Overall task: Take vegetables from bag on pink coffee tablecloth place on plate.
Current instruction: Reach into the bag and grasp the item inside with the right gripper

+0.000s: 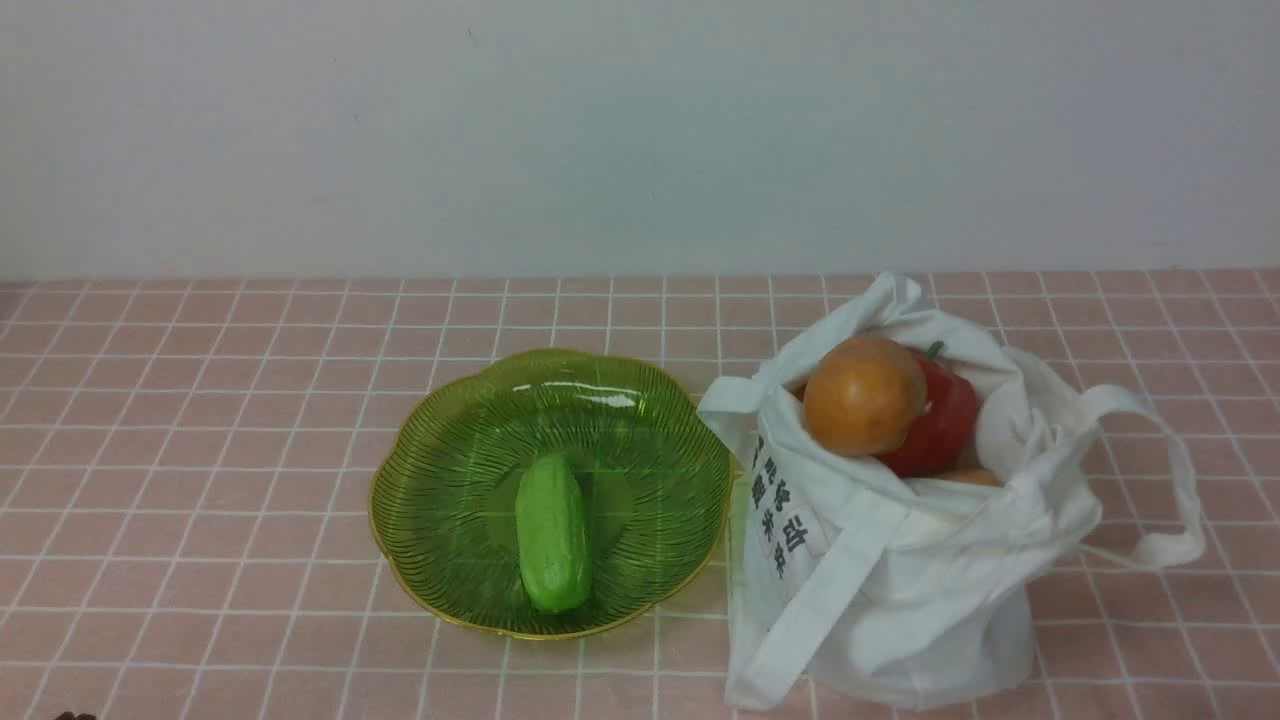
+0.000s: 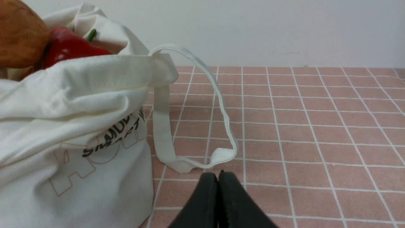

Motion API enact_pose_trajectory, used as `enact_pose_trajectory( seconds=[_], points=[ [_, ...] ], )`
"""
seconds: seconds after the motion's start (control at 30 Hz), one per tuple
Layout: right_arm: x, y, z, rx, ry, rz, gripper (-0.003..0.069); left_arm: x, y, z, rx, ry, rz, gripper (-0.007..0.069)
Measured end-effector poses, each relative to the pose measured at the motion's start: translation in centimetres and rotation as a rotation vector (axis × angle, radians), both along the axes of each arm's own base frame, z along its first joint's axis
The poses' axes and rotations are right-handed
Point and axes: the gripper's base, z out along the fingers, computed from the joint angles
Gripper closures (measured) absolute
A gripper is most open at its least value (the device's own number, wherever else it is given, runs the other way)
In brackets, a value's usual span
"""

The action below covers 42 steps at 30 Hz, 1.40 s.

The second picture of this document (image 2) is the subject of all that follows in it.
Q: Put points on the orange brown potato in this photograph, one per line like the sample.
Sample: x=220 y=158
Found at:
x=23 y=35

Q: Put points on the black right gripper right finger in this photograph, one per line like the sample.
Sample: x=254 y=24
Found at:
x=236 y=208

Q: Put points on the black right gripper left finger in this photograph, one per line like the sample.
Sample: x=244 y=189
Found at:
x=200 y=211

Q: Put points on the white cloth tote bag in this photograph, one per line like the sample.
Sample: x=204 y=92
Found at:
x=74 y=150

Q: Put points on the red bell pepper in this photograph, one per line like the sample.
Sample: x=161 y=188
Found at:
x=66 y=45

